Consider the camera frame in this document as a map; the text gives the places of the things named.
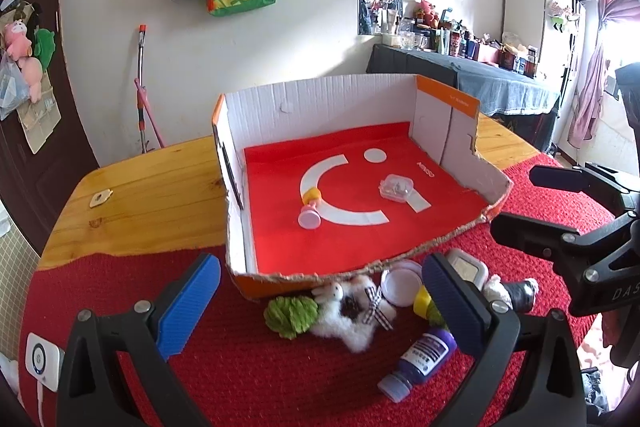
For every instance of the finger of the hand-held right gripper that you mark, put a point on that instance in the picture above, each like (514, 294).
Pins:
(560, 177)
(530, 232)

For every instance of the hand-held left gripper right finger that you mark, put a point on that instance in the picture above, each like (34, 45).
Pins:
(450, 302)

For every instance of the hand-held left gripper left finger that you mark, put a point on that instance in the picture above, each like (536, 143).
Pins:
(190, 302)

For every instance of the green knit cabbage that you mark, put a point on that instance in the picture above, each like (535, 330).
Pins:
(290, 314)
(436, 318)

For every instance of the grey square case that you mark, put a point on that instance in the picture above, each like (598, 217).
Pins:
(467, 267)

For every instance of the purple bottle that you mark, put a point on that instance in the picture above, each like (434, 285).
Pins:
(420, 362)

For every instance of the white plush rabbit plaid bow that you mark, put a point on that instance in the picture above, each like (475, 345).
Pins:
(340, 327)

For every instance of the white orange cardboard box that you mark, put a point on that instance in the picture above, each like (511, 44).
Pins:
(325, 107)

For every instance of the small yellow toy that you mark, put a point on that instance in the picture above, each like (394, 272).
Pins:
(422, 299)

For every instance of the pink curtain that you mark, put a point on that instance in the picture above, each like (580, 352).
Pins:
(592, 97)

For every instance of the cloth-covered dresser table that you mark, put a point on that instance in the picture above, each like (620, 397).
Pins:
(500, 87)

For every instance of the small clear plastic box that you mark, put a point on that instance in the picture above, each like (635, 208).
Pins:
(395, 188)

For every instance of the red sheet with white smile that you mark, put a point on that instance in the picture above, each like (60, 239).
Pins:
(280, 207)

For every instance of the small white tag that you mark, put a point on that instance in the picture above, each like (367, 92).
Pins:
(101, 198)

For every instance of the small pink bottle yellow cap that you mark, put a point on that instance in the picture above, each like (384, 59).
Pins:
(310, 218)

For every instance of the white charger device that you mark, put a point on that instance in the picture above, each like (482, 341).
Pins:
(42, 362)

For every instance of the white green plush toy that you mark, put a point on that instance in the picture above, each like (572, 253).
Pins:
(562, 9)

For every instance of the row of cosmetic bottles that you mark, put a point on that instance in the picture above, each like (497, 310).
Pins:
(455, 42)

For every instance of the white wardrobe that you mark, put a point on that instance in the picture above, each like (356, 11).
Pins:
(525, 7)

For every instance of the dark brown door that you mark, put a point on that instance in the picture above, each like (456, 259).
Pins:
(70, 147)

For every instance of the red plush toy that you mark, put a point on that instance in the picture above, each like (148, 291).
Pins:
(427, 9)

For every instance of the beige paper bag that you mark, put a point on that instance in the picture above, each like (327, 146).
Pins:
(40, 122)

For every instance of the pink plush toy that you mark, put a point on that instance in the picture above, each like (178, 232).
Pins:
(31, 77)

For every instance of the clear plastic bag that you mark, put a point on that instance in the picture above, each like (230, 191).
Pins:
(11, 89)

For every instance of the pink pig plush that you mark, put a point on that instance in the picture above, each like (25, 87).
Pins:
(17, 39)

